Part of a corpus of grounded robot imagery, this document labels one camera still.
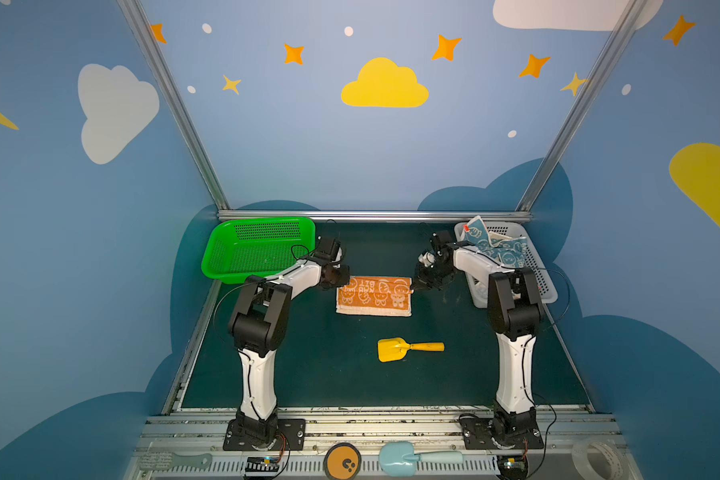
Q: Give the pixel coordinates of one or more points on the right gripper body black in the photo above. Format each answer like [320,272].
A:
[428,278]

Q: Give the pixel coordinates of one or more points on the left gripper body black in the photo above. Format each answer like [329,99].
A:
[341,275]

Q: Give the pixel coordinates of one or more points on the white plastic basket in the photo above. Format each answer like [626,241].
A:
[547,289]

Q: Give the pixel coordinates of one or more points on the orange jellyfish pattern towel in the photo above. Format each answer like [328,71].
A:
[375,296]

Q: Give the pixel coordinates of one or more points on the green plastic basket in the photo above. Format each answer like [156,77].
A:
[237,249]

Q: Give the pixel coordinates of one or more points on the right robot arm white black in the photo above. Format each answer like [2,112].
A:
[514,311]

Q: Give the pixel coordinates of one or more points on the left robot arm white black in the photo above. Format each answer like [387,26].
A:
[258,326]

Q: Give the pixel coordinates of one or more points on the teal patterned towel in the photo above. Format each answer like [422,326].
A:
[505,250]

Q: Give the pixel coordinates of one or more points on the yellow toy shovel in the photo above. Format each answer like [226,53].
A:
[395,349]

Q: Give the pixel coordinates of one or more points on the orange black round disc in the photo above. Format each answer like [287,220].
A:
[342,461]

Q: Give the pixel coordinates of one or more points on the light blue toy shovel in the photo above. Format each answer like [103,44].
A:
[399,459]

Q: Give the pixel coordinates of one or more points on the left electronics board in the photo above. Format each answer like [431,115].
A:
[261,468]

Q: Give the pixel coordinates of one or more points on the electronics board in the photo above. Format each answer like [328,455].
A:
[261,468]
[512,468]

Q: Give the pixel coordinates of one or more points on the right electronics board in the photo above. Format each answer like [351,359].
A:
[512,468]

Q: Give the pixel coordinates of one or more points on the clear tape roll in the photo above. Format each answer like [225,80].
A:
[598,458]

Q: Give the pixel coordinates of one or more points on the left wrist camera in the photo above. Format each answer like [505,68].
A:
[328,249]

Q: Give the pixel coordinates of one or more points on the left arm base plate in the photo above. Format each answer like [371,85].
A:
[245,434]

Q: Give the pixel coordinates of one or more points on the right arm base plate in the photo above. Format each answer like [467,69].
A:
[503,433]

